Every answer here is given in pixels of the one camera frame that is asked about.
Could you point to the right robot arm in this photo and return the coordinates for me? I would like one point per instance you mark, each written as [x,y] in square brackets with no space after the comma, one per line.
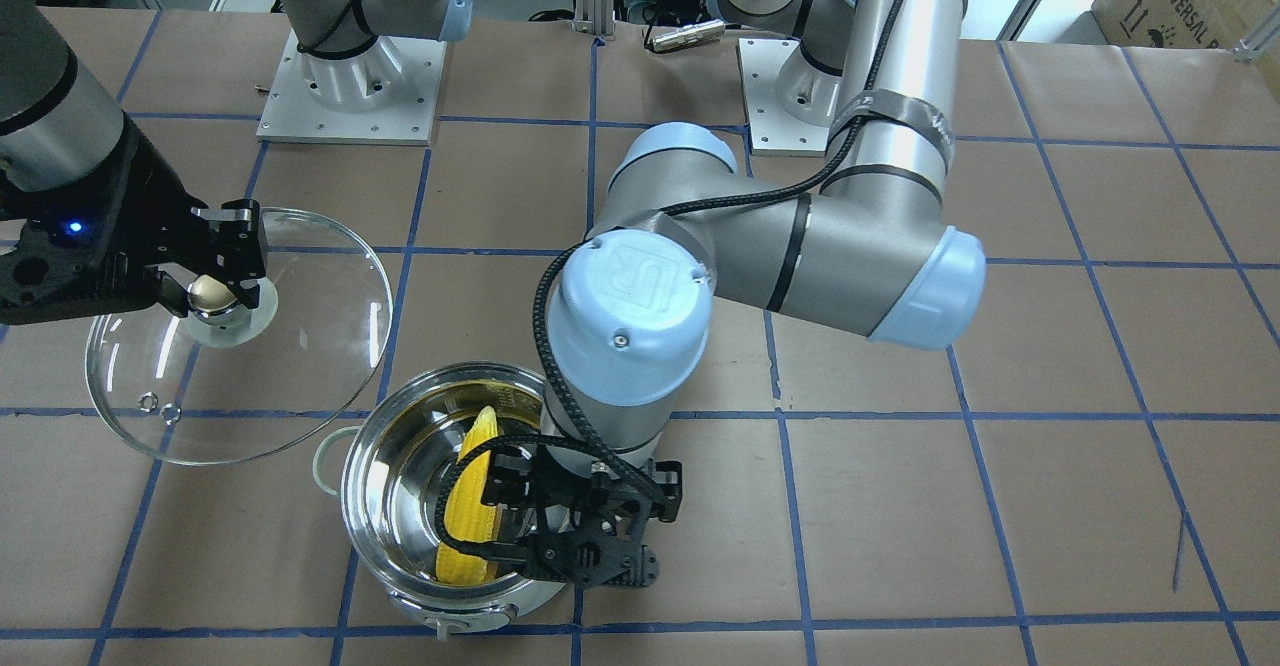
[59,123]

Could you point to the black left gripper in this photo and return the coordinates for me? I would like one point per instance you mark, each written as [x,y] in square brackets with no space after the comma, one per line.
[511,478]

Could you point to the silver cylindrical connector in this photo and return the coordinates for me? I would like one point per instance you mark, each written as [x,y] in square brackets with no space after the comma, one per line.
[686,36]

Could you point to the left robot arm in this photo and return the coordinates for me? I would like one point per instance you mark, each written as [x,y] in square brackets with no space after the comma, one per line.
[621,320]

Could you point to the pale green cooking pot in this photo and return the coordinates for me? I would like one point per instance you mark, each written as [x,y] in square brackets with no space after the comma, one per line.
[387,472]

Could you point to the yellow corn cob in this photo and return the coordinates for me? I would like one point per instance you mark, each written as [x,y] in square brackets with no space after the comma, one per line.
[466,516]

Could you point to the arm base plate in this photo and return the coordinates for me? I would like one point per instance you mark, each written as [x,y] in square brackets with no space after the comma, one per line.
[789,102]
[386,96]

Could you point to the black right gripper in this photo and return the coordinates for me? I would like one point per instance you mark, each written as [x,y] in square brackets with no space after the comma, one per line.
[143,208]

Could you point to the glass pot lid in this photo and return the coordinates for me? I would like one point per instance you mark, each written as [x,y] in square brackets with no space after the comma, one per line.
[225,383]

